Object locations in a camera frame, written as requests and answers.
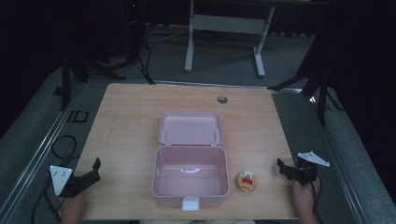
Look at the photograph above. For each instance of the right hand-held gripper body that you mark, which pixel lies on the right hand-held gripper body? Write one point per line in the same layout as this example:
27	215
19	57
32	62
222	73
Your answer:
306	168

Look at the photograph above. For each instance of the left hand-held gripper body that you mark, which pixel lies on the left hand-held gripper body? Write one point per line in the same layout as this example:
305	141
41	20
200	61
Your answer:
60	179

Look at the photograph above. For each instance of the pink plastic box with lid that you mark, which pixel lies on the pink plastic box with lid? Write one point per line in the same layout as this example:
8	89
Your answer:
190	168

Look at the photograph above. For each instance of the person's right hand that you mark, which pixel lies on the person's right hand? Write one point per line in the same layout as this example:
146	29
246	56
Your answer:
303	199

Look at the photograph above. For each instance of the person's left hand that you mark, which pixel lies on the person's left hand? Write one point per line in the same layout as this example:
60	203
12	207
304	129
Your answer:
73	207

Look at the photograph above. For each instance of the black metal stand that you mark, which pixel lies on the black metal stand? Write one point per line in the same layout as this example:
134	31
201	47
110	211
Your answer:
77	71
314	84

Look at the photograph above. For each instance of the grey table grommet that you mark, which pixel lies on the grey table grommet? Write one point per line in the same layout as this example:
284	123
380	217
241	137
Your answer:
222	100

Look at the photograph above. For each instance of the metal floor rail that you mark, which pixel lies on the metal floor rail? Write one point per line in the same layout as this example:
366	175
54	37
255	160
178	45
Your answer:
37	155
336	161

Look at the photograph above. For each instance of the white metal desk frame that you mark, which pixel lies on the white metal desk frame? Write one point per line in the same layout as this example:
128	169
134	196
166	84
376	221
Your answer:
229	25

